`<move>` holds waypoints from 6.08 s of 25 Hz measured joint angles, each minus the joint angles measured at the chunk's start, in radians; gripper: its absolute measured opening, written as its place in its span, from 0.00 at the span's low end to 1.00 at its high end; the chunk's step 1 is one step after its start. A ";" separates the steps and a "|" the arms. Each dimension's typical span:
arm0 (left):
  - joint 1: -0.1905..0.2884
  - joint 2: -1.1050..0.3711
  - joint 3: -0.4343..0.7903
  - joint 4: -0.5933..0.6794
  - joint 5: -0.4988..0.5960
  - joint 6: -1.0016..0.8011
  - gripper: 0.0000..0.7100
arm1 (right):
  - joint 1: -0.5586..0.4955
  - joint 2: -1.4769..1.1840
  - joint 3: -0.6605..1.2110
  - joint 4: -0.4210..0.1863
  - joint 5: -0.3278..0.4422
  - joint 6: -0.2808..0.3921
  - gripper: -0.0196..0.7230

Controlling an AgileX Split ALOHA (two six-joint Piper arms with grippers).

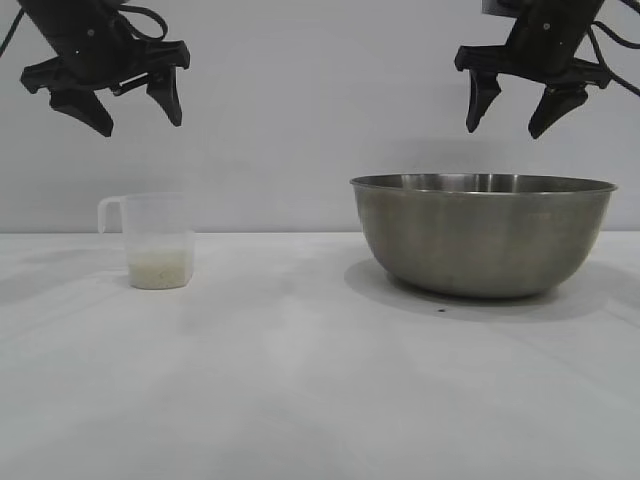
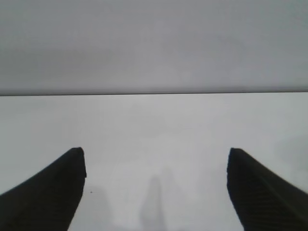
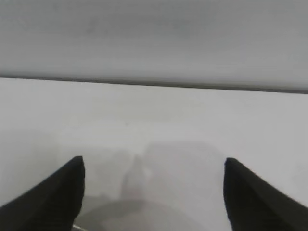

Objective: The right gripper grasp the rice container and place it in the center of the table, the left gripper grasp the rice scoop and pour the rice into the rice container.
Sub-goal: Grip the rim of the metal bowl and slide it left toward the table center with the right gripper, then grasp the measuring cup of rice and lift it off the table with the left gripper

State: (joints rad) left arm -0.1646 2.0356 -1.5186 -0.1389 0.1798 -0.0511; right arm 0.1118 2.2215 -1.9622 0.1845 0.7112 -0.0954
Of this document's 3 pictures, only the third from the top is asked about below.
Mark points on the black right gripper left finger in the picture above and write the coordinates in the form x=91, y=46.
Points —
x=48, y=204

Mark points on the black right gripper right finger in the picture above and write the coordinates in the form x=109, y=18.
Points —
x=255, y=207

